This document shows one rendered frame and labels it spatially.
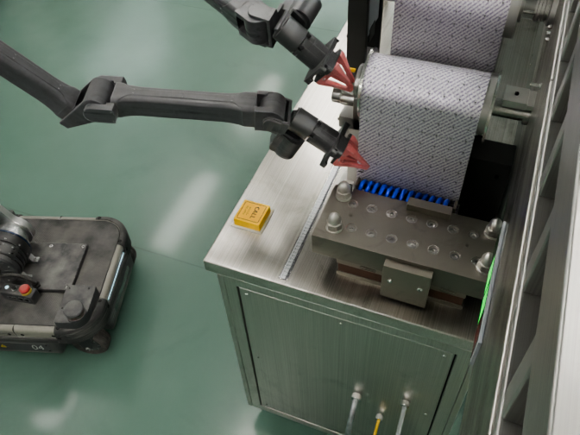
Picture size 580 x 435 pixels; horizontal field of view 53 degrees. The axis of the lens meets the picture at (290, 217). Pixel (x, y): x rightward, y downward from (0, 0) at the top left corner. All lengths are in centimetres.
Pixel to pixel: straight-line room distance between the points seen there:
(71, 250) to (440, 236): 154
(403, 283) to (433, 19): 57
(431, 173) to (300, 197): 37
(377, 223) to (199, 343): 122
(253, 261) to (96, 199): 164
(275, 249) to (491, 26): 68
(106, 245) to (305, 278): 121
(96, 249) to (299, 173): 108
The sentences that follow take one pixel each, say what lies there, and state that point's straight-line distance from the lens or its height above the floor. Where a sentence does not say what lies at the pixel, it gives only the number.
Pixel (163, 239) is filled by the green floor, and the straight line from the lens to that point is 267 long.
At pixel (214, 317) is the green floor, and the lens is 239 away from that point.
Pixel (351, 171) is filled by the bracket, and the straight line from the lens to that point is 149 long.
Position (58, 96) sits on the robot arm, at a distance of 138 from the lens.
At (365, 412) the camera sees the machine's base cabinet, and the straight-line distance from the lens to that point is 179.
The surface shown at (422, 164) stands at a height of 112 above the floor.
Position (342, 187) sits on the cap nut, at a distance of 130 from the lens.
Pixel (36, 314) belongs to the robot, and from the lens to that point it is 231.
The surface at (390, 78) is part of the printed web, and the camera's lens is 121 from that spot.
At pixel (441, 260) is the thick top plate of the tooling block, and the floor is 103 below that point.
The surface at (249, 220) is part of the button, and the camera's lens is 144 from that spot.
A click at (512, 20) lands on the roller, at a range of 136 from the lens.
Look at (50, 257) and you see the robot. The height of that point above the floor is 26.
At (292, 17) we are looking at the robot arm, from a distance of 126.
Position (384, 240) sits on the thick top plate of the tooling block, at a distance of 126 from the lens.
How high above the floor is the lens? 201
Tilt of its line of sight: 49 degrees down
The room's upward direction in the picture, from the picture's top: 4 degrees counter-clockwise
